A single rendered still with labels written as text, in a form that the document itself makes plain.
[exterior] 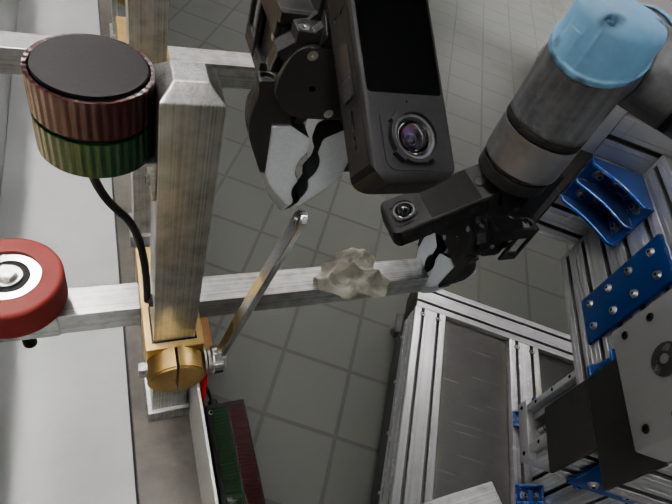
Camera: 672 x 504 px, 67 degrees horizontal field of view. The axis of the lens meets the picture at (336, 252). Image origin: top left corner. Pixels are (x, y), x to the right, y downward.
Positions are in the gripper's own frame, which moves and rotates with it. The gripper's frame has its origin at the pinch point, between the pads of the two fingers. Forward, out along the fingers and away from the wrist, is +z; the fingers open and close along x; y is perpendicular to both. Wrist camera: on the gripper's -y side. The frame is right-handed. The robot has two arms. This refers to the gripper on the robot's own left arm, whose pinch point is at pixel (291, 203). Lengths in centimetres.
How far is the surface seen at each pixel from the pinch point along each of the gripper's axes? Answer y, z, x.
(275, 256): -1.8, 4.0, 0.9
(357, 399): 17, 103, -47
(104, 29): 77, 35, 12
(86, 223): 33, 42, 16
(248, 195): 97, 106, -32
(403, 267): 4.0, 16.4, -18.5
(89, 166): -2.7, -6.4, 13.1
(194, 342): -2.8, 15.1, 6.3
